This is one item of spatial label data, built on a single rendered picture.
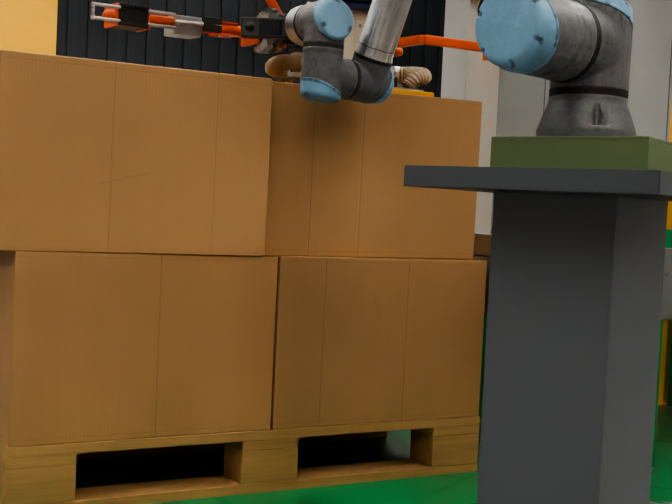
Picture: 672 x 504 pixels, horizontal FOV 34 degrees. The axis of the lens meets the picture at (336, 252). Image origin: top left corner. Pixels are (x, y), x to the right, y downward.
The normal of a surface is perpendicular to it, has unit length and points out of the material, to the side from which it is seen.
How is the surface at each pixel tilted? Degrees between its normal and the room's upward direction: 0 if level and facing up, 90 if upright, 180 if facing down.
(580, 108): 69
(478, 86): 90
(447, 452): 90
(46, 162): 90
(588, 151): 90
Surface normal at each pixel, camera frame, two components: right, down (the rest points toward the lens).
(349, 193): 0.47, 0.07
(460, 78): -0.86, -0.02
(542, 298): -0.61, 0.00
